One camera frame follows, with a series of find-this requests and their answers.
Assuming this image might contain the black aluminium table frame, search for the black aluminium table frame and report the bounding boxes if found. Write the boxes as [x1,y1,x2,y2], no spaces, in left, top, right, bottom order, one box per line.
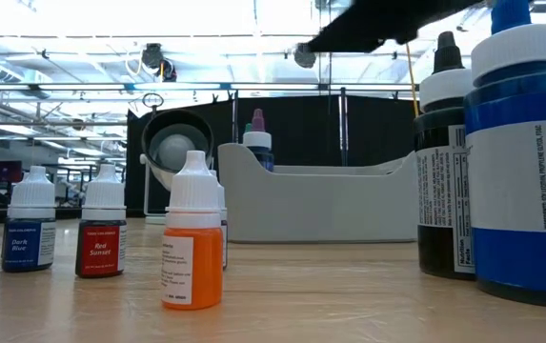
[0,205,235,225]

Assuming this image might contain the small orange dropper bottle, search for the small orange dropper bottle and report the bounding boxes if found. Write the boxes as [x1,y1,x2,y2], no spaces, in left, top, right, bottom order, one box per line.
[160,150,225,312]

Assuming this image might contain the small dark blue dropper bottle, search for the small dark blue dropper bottle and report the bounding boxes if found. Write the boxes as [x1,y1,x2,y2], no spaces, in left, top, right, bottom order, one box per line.
[0,165,58,273]

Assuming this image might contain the large black-tip food coloring bottle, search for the large black-tip food coloring bottle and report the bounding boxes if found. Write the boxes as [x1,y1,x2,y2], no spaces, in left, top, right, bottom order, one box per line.
[413,30,476,281]

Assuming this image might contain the small red dropper bottle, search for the small red dropper bottle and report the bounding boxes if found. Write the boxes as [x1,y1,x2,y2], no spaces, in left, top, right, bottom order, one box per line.
[74,163,129,279]

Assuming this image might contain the black fabric room divider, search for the black fabric room divider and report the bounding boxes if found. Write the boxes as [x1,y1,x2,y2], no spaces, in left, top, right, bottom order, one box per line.
[126,92,420,218]

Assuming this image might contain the black overhead device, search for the black overhead device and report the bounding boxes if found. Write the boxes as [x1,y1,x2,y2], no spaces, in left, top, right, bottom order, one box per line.
[140,42,178,83]

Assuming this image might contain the yellow cable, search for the yellow cable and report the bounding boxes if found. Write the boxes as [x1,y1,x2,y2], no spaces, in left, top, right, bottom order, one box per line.
[404,43,420,119]

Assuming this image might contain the round overhead device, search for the round overhead device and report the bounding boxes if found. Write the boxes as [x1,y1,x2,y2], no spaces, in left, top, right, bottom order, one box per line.
[293,42,319,70]

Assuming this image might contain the white cup lying sideways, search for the white cup lying sideways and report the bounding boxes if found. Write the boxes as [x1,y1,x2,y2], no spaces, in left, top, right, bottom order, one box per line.
[138,91,216,226]

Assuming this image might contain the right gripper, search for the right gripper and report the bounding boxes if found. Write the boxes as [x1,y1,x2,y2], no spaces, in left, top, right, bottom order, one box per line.
[306,0,488,52]

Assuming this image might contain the white plastic bin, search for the white plastic bin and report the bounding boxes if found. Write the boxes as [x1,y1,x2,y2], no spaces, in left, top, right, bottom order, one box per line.
[217,142,420,244]

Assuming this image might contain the large blue-tip food coloring bottle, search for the large blue-tip food coloring bottle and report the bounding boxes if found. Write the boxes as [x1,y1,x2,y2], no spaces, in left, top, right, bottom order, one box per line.
[462,0,546,310]

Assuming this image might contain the dark red monitor screen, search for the dark red monitor screen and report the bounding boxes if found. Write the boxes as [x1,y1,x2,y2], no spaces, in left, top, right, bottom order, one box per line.
[0,160,24,185]

